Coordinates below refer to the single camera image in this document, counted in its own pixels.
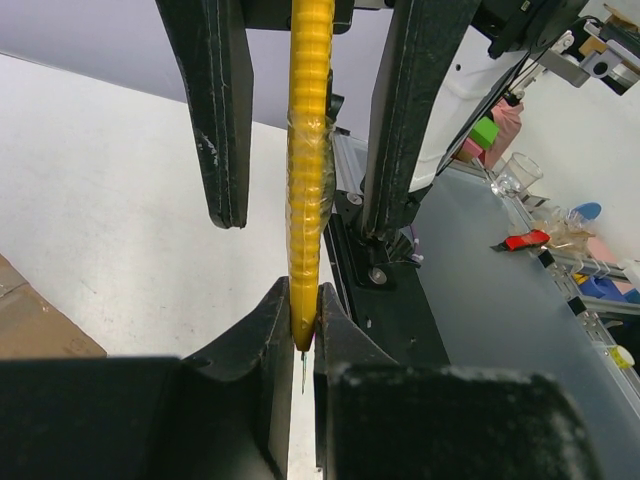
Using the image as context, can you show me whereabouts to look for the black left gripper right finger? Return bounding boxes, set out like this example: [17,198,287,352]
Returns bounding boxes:
[313,284,600,479]

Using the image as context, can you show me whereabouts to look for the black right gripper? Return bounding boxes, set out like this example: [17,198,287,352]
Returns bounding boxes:
[154,0,484,236]

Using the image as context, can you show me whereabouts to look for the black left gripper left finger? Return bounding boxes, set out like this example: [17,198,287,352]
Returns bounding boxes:
[1,278,293,479]

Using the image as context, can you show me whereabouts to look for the yellow utility knife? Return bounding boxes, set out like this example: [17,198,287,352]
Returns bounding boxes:
[286,0,335,364]

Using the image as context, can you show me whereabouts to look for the brown cardboard express box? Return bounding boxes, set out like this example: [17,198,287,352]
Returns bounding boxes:
[0,258,107,360]

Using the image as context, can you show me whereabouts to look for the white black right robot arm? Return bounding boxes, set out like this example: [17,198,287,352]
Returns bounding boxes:
[157,1,583,237]

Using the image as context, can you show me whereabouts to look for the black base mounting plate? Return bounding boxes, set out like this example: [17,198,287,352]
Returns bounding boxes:
[324,190,450,367]

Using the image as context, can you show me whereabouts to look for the green foam block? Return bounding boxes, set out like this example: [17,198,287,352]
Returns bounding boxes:
[469,116,500,151]

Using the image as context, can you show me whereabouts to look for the red utility knife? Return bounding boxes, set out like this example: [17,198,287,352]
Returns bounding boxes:
[491,229,550,252]

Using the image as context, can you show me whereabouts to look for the clear plastic cup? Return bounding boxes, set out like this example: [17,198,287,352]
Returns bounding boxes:
[491,152,544,197]

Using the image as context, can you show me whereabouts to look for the aluminium front frame rail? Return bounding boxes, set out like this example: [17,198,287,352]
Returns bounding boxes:
[332,127,368,195]

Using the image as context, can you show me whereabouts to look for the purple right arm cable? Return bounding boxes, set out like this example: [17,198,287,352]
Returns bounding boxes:
[407,224,426,264]

